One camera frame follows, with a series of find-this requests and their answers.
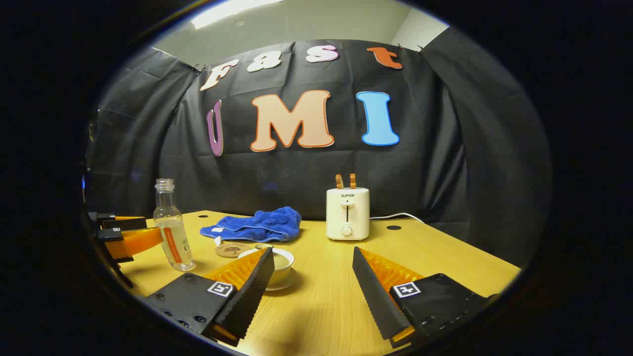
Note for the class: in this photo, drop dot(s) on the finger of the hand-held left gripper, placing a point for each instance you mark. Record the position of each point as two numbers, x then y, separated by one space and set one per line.
126 223
143 242

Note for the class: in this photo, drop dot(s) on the blue towel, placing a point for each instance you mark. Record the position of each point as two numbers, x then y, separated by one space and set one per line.
257 225

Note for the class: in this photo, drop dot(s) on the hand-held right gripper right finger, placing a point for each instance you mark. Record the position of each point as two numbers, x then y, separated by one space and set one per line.
378 301

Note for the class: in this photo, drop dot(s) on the round wooden coaster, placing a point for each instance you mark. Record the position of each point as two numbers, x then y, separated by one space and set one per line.
232 249

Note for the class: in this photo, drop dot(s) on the white porcelain teacup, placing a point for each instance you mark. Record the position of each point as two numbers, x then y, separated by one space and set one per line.
284 277

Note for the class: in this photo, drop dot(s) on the clear glass water bottle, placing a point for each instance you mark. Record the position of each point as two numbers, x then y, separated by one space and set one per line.
173 237

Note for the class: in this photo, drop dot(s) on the cream toaster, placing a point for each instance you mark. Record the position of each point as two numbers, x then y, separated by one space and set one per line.
347 215

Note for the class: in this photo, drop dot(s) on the toast bread slice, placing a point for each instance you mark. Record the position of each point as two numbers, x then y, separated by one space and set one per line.
352 181
339 181

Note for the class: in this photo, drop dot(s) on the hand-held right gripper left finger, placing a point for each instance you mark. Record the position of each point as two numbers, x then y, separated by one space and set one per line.
249 301

